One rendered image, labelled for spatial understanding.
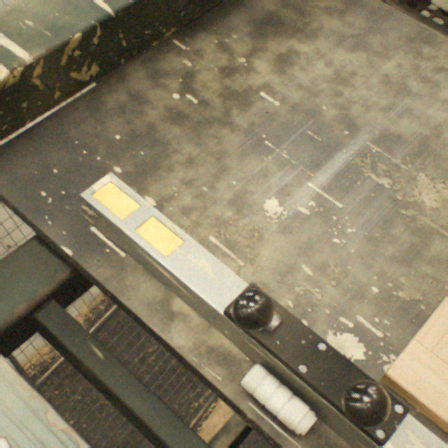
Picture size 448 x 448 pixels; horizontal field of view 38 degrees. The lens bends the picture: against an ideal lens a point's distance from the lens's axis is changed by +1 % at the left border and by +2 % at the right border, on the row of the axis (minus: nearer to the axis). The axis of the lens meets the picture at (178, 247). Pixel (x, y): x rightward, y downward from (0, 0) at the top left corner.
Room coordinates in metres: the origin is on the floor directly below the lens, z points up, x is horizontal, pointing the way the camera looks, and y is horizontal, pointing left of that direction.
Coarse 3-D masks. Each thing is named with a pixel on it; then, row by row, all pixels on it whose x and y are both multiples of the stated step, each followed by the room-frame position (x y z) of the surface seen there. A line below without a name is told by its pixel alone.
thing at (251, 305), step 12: (240, 300) 0.51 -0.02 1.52; (252, 300) 0.50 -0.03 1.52; (264, 300) 0.50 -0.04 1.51; (240, 312) 0.50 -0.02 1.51; (252, 312) 0.50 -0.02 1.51; (264, 312) 0.50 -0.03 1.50; (240, 324) 0.51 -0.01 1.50; (252, 324) 0.50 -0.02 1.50; (264, 324) 0.50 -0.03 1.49; (276, 324) 0.59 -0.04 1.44
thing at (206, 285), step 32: (128, 192) 0.74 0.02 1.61; (96, 224) 0.75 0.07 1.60; (128, 224) 0.71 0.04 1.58; (160, 256) 0.67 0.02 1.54; (192, 256) 0.67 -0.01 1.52; (192, 288) 0.64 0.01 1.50; (224, 288) 0.64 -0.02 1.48; (224, 320) 0.62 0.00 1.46; (256, 352) 0.60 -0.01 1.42; (288, 384) 0.58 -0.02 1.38; (320, 416) 0.56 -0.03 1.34
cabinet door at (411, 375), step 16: (432, 320) 0.62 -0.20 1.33; (416, 336) 0.61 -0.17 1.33; (432, 336) 0.61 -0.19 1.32; (416, 352) 0.60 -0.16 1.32; (432, 352) 0.60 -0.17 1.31; (400, 368) 0.58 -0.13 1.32; (416, 368) 0.58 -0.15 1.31; (432, 368) 0.58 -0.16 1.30; (400, 384) 0.57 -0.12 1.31; (416, 384) 0.57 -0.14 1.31; (432, 384) 0.57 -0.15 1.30; (416, 400) 0.56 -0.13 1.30; (432, 400) 0.56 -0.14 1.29; (432, 416) 0.55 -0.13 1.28
